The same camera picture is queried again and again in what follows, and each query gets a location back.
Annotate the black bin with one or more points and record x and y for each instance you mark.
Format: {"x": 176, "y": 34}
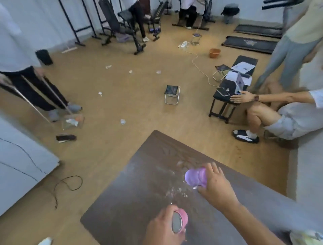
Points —
{"x": 44, "y": 57}

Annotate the black white sandal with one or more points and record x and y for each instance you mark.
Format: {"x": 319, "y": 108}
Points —
{"x": 243, "y": 137}

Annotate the brown wristwatch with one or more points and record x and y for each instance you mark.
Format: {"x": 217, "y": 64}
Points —
{"x": 256, "y": 98}

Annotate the black treadmill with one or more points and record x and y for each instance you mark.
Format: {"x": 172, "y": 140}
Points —
{"x": 257, "y": 30}
{"x": 249, "y": 44}

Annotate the smartphone with white edge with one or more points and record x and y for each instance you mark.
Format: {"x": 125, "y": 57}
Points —
{"x": 222, "y": 91}

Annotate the person's left hand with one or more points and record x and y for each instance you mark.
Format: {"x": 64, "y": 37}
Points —
{"x": 159, "y": 229}

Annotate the person's right hand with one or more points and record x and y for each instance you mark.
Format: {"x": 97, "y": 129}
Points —
{"x": 217, "y": 188}

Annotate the black exercise machine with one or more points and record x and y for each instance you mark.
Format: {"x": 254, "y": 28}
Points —
{"x": 207, "y": 15}

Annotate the white paper sheets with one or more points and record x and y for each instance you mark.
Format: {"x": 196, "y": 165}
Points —
{"x": 243, "y": 67}

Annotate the pink steel-lid flask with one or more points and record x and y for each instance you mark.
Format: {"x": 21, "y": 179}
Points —
{"x": 184, "y": 218}

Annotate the broom with black head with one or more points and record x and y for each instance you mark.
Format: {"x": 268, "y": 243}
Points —
{"x": 66, "y": 137}

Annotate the white power strip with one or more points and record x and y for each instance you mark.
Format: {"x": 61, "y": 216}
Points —
{"x": 183, "y": 44}

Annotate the orange basin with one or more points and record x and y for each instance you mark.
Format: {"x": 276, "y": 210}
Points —
{"x": 214, "y": 53}

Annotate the black weight bench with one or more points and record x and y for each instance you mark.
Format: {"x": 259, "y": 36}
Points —
{"x": 113, "y": 22}

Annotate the person's white shoe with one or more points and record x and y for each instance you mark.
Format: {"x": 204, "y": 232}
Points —
{"x": 46, "y": 241}

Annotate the person's right forearm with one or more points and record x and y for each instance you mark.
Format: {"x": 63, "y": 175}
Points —
{"x": 252, "y": 227}

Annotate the black dumbbell bench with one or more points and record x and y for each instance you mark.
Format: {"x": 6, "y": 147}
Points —
{"x": 157, "y": 15}

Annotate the translucent purple bottle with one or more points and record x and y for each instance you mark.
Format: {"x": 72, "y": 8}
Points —
{"x": 194, "y": 176}

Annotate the white purple open box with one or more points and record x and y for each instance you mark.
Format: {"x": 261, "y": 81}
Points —
{"x": 232, "y": 77}

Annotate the small metal folding stool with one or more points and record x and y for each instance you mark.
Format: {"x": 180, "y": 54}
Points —
{"x": 172, "y": 90}
{"x": 196, "y": 36}
{"x": 222, "y": 68}
{"x": 280, "y": 141}

